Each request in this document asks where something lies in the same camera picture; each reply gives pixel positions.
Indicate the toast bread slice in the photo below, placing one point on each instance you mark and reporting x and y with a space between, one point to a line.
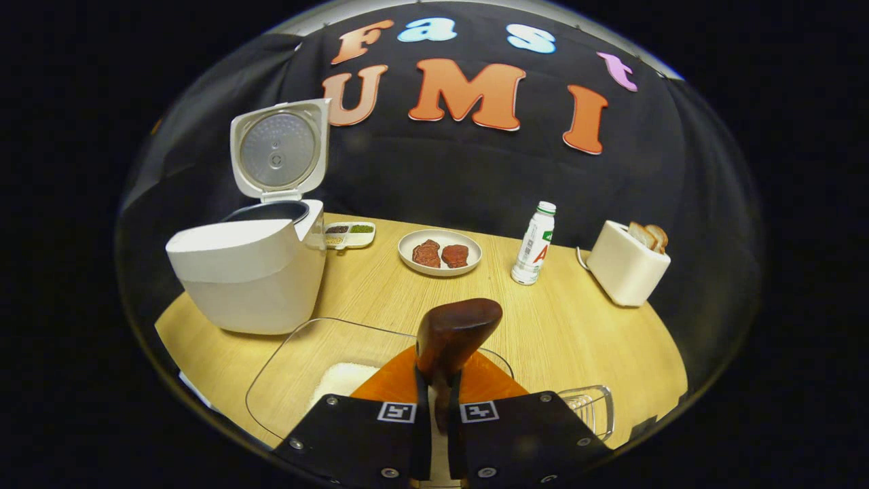
640 234
660 238

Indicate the white round plate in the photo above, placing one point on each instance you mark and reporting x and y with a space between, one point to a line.
438 235

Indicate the white toaster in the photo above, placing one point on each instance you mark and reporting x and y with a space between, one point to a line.
621 272

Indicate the white divided seasoning tray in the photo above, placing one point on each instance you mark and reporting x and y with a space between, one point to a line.
349 236

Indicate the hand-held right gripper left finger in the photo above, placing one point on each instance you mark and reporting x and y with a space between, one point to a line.
360 441

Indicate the white drink bottle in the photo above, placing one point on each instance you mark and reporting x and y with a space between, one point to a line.
533 251

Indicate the red meat piece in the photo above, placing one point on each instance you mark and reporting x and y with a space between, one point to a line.
455 256
426 253

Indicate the white rice cooker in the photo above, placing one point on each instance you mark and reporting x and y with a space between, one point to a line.
244 272

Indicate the clear plastic rice box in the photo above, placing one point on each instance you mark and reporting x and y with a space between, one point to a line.
292 367

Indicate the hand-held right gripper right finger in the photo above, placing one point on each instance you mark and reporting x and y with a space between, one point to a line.
523 441

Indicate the black backdrop cloth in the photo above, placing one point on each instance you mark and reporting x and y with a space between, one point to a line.
441 176

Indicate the brown wooden spoon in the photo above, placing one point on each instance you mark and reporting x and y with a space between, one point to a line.
451 333

